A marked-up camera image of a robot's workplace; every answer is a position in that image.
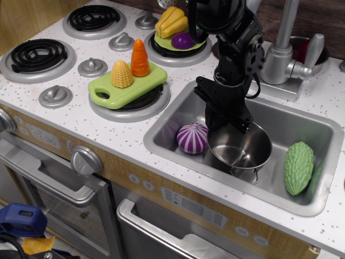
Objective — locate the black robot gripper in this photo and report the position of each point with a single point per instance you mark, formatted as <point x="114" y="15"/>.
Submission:
<point x="225" y="104"/>

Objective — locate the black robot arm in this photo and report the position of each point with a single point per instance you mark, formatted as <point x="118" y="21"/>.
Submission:
<point x="241" y="58"/>

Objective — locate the stainless steel pot lid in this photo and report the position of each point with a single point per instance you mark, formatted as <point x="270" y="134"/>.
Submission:
<point x="215" y="50"/>

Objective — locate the silver sink basin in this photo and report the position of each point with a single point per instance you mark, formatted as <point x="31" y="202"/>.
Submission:
<point x="284" y="126"/>

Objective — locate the purple striped toy onion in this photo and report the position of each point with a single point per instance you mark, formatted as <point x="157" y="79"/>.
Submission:
<point x="192" y="138"/>

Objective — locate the front right stove burner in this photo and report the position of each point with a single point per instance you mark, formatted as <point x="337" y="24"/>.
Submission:
<point x="144" y="107"/>

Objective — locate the stove burner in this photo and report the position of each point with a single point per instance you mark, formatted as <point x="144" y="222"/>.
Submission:
<point x="178" y="61"/>
<point x="38" y="61"/>
<point x="144" y="107"/>
<point x="94" y="22"/>

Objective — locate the back right stove burner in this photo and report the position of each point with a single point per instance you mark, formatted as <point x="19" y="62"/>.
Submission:
<point x="178" y="61"/>

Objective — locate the silver toy faucet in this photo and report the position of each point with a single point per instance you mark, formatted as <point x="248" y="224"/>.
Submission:
<point x="282" y="76"/>

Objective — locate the purple toy eggplant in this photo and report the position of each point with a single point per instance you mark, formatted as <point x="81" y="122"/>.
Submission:
<point x="183" y="41"/>

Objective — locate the grey dishwasher control panel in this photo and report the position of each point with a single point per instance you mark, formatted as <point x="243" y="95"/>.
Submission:
<point x="195" y="208"/>

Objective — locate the green toy plate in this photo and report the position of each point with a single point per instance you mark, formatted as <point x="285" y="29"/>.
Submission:
<point x="166" y="42"/>

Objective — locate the orange toy carrot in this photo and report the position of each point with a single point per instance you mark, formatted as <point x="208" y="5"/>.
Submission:
<point x="139" y="63"/>

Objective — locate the green toy bitter melon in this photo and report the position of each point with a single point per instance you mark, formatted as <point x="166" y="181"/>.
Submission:
<point x="298" y="167"/>

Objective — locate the green toy cutting board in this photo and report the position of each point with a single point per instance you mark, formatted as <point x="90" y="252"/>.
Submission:
<point x="103" y="93"/>

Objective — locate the yellow toy corn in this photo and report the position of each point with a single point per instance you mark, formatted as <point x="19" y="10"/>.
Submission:
<point x="121" y="75"/>

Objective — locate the yellow toy bell pepper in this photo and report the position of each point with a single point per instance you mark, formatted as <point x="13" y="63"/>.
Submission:
<point x="172" y="21"/>

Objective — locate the silver bowl with red item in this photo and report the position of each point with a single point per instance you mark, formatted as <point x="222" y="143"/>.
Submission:
<point x="300" y="44"/>

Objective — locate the silver stove knob top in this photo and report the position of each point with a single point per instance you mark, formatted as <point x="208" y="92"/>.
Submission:
<point x="146" y="22"/>

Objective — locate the silver stove knob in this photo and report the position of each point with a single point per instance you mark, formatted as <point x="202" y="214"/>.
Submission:
<point x="55" y="97"/>
<point x="121" y="43"/>
<point x="92" y="68"/>
<point x="146" y="22"/>

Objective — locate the silver stove knob upper middle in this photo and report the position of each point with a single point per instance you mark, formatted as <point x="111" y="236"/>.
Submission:
<point x="121" y="43"/>

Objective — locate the silver dishwasher door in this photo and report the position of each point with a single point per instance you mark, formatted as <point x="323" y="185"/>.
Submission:
<point x="151" y="231"/>

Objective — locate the silver stove knob lower middle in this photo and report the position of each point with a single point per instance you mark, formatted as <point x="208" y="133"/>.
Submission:
<point x="92" y="68"/>

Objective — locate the silver oven dial knob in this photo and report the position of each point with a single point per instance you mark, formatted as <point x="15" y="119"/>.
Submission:
<point x="84" y="161"/>

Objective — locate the back left stove burner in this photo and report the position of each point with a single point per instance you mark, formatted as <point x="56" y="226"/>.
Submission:
<point x="94" y="22"/>

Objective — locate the silver stove knob bottom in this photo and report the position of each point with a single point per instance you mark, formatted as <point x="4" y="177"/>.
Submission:
<point x="55" y="97"/>

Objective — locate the silver oven door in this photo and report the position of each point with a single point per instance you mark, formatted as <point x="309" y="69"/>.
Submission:
<point x="78" y="208"/>

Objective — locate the oven clock display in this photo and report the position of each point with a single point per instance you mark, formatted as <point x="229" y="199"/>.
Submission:
<point x="44" y="136"/>

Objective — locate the front left stove burner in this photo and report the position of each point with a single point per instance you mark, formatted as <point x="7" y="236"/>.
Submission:
<point x="38" y="61"/>

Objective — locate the silver left oven knob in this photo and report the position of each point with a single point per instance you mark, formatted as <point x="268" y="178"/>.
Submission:
<point x="7" y="123"/>

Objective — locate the blue clamp tool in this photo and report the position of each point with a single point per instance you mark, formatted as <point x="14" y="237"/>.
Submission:
<point x="22" y="220"/>

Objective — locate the yellow cloth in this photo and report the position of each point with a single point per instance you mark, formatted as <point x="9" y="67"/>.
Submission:
<point x="37" y="245"/>

